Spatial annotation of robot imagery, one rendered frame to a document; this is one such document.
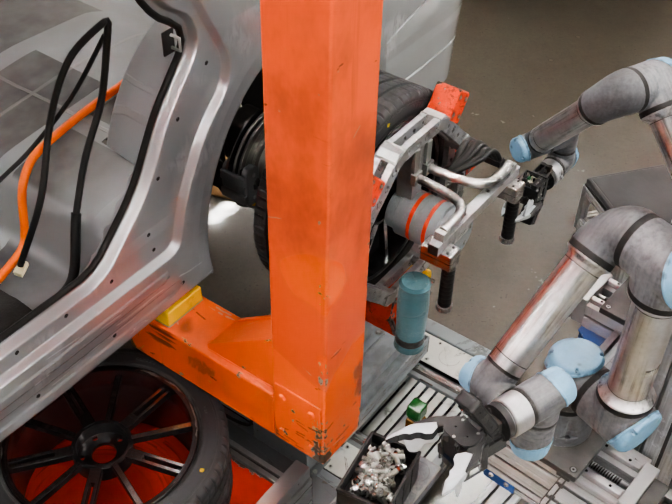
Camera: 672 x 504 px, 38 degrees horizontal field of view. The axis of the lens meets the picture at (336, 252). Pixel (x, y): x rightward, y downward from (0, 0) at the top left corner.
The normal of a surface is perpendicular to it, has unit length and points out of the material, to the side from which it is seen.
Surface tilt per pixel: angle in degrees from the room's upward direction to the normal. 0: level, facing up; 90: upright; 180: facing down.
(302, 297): 90
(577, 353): 8
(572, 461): 0
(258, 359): 90
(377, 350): 0
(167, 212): 90
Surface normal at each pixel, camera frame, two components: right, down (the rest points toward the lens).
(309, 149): -0.59, 0.53
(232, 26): 0.81, 0.41
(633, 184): 0.02, -0.74
